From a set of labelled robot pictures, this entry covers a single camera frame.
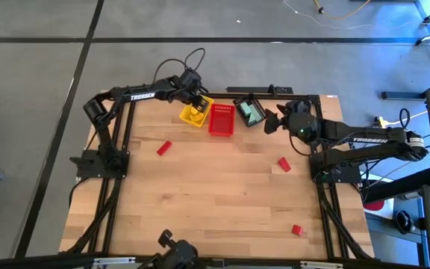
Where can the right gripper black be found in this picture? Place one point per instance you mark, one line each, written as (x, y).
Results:
(289, 116)

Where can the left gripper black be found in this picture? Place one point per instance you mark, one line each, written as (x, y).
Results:
(185, 95)

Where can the yellow arch block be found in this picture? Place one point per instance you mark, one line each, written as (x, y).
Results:
(196, 119)

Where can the green block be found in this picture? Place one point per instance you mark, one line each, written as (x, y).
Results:
(256, 116)
(245, 109)

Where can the red wedge block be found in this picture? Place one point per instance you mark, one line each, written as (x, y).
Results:
(284, 164)

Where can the red rectangular block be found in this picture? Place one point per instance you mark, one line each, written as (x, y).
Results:
(164, 148)

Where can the small red block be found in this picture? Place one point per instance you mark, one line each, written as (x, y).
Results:
(297, 230)

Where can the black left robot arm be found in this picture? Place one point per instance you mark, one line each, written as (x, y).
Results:
(142, 96)

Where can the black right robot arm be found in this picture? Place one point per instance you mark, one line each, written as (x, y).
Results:
(368, 141)

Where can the yellow plastic basket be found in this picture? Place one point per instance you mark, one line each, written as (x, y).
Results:
(186, 119)

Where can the red plastic basket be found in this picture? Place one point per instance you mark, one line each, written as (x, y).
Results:
(221, 121)

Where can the black flat bar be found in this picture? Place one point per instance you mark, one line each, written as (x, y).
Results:
(252, 90)

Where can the black plastic basket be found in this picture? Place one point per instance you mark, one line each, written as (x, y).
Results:
(237, 101)

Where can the yellow power plug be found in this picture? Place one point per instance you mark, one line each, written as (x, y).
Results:
(380, 122)

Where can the red round object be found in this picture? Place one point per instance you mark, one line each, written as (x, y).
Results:
(374, 206)

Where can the black headset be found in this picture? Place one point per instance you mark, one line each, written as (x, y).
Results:
(403, 221)

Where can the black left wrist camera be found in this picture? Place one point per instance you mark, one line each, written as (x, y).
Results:
(191, 79)

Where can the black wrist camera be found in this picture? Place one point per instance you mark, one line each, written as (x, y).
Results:
(302, 105)
(191, 79)

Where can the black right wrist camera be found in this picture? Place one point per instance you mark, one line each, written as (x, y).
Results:
(302, 105)

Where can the black aluminium table frame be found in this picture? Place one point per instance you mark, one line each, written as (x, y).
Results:
(131, 123)

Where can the black table-level camera mount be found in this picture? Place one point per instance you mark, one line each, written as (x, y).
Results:
(179, 254)

